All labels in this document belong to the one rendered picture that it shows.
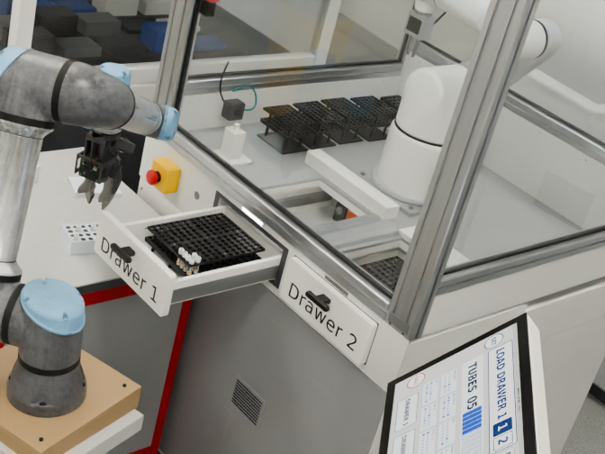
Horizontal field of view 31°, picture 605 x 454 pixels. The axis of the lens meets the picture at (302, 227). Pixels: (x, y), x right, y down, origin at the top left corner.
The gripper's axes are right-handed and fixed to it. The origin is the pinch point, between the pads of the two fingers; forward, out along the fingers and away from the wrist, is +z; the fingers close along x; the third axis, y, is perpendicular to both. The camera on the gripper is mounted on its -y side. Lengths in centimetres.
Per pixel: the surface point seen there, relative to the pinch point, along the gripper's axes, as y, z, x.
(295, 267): -4, -3, 51
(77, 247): 6.1, 10.8, -0.1
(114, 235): 12.8, -1.3, 12.6
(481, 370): 37, -24, 101
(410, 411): 41, -12, 92
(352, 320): 5, -2, 69
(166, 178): -23.3, 0.5, 5.4
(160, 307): 22.0, 4.7, 31.4
